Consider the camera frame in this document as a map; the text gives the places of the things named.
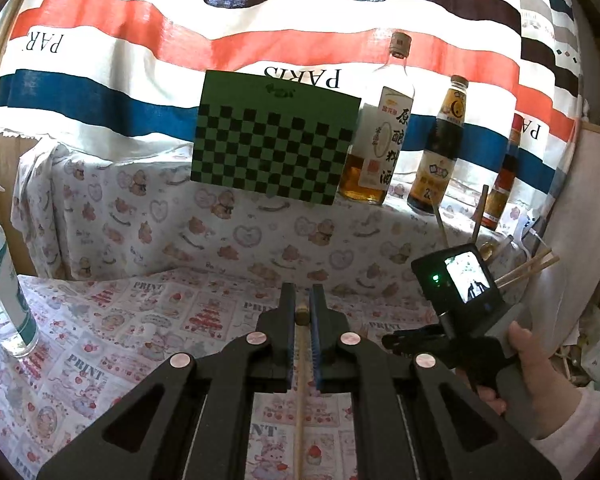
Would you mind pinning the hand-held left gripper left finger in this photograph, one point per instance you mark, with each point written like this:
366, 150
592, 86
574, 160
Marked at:
282, 340

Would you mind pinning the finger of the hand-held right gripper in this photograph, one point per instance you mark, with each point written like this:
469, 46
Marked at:
420, 342

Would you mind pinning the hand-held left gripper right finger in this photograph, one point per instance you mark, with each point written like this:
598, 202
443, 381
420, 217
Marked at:
325, 340

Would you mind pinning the light bamboo chopstick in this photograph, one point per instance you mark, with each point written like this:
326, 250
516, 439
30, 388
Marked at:
300, 410
440, 225
530, 260
530, 271

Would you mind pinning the gold metal spoon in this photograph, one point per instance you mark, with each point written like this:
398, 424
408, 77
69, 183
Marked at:
488, 251

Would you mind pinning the brown wooden utensil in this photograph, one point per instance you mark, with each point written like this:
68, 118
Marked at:
480, 210

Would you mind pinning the person's right forearm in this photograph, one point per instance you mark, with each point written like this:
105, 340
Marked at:
580, 435

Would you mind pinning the person's right hand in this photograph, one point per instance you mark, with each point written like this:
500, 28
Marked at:
545, 390

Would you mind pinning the bear print cloth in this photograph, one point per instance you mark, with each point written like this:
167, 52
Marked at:
205, 240

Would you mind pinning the printed tablecloth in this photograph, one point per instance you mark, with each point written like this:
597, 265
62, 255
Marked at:
130, 320

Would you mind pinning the red cap sauce bottle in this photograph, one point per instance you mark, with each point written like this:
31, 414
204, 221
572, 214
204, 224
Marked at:
502, 185

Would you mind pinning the white panel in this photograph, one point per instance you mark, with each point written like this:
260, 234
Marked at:
580, 210

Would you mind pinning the dark soy sauce bottle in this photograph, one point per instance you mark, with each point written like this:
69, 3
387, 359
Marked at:
437, 160

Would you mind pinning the clear cooking wine bottle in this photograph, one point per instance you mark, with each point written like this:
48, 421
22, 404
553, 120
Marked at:
375, 160

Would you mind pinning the green checkered box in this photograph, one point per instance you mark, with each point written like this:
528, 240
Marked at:
275, 145

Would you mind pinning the clear spray bottle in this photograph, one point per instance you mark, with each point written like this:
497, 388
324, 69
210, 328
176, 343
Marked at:
10, 310

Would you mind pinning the striped curtain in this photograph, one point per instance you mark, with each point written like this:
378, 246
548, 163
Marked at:
130, 35

